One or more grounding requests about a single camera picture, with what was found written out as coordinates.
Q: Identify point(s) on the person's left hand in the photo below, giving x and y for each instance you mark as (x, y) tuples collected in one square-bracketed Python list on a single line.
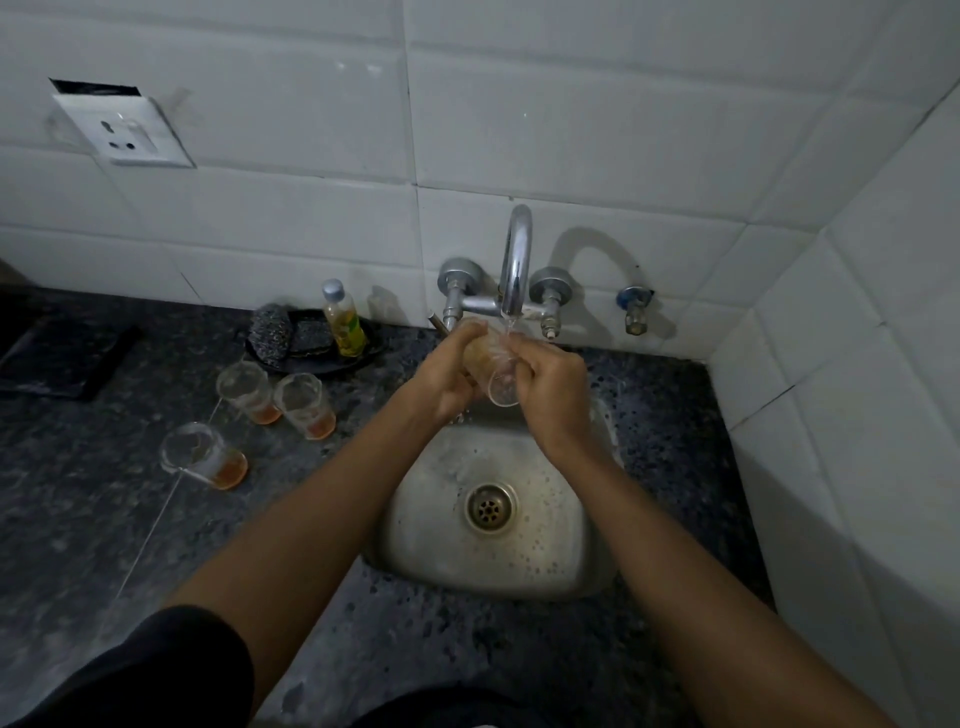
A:
[(444, 373)]

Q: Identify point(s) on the person's right hand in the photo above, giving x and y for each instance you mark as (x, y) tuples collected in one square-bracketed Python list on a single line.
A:
[(551, 394)]

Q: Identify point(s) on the person's right fingers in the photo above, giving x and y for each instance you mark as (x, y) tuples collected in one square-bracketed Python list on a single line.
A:
[(525, 371)]

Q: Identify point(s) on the person's left thumb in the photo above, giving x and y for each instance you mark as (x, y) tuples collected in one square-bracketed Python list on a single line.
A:
[(465, 334)]

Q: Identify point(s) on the clear drinking glass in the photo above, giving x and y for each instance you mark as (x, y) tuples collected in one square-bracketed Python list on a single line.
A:
[(495, 367)]

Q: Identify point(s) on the person's left forearm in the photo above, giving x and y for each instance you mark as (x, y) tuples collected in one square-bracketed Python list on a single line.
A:
[(330, 517)]

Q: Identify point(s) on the person's right forearm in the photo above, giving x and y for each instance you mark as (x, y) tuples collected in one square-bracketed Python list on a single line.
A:
[(697, 600)]

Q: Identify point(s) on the chrome sink faucet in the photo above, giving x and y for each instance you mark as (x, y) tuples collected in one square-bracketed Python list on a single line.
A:
[(516, 277)]

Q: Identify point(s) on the yellow dish soap bottle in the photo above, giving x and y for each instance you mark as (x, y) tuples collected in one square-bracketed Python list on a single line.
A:
[(343, 321)]

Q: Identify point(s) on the sink drain strainer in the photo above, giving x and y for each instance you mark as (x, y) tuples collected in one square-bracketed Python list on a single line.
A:
[(491, 504)]

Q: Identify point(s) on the black soap dish tray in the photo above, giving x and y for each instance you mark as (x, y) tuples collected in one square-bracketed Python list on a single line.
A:
[(315, 352)]

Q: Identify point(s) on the dark sponge pad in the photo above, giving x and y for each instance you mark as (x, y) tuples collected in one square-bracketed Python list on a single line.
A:
[(309, 334)]

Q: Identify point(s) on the stainless steel sink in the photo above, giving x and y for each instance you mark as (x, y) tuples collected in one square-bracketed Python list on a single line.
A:
[(487, 525)]

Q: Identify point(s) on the glass with amber liquid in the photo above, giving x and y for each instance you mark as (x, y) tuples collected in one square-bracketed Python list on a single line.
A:
[(307, 405), (204, 456), (251, 394)]

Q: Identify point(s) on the steel wool scrubber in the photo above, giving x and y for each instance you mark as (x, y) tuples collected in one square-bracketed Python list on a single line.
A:
[(270, 330)]

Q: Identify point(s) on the black stove top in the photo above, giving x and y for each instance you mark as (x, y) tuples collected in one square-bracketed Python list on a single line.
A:
[(56, 345)]

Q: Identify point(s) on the person's black sleeve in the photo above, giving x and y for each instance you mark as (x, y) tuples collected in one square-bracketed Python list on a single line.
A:
[(142, 675)]

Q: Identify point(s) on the small wall tap valve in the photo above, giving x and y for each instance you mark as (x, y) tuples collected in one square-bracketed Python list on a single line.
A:
[(636, 307)]

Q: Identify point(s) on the white wall socket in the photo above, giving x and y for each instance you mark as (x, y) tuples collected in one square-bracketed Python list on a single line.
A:
[(124, 129)]

